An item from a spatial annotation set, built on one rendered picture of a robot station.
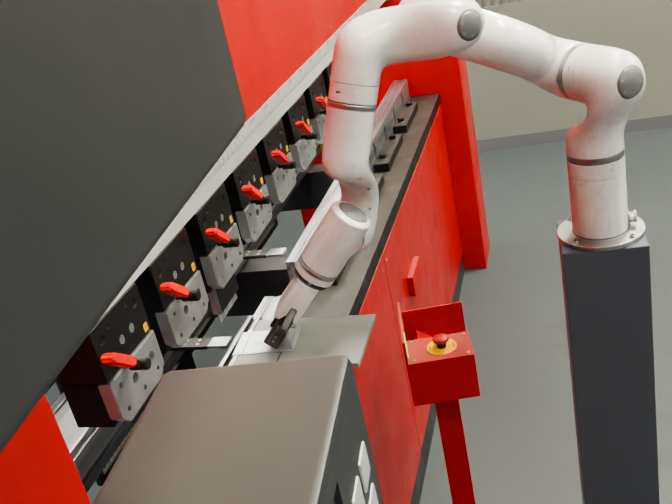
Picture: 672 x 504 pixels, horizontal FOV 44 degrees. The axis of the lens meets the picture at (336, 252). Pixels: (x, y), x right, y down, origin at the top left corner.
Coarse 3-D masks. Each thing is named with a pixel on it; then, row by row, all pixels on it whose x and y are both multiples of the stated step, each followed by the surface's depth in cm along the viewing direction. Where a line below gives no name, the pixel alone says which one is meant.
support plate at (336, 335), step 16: (304, 320) 177; (320, 320) 175; (336, 320) 174; (352, 320) 173; (368, 320) 172; (304, 336) 171; (320, 336) 170; (336, 336) 168; (352, 336) 167; (368, 336) 166; (272, 352) 168; (288, 352) 166; (304, 352) 165; (320, 352) 164; (336, 352) 163; (352, 352) 162
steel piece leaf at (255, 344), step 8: (296, 328) 171; (256, 336) 174; (264, 336) 174; (288, 336) 172; (296, 336) 170; (248, 344) 172; (256, 344) 171; (264, 344) 171; (280, 344) 169; (288, 344) 169; (248, 352) 169; (256, 352) 168; (264, 352) 168
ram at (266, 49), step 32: (224, 0) 170; (256, 0) 187; (288, 0) 208; (320, 0) 235; (352, 0) 270; (384, 0) 318; (256, 32) 186; (288, 32) 207; (320, 32) 233; (256, 64) 184; (288, 64) 205; (320, 64) 231; (256, 96) 183; (288, 96) 203
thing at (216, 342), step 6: (186, 342) 177; (192, 342) 177; (198, 342) 176; (204, 342) 176; (210, 342) 175; (216, 342) 175; (222, 342) 174; (228, 342) 174; (174, 348) 176; (180, 348) 176; (186, 348) 176; (192, 348) 175; (198, 348) 175; (204, 348) 175; (210, 348) 174; (216, 348) 174; (222, 348) 173; (162, 354) 177
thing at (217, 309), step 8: (232, 280) 171; (224, 288) 167; (232, 288) 170; (208, 296) 164; (216, 296) 163; (224, 296) 166; (232, 296) 170; (216, 304) 164; (224, 304) 166; (232, 304) 172; (216, 312) 165; (224, 312) 168
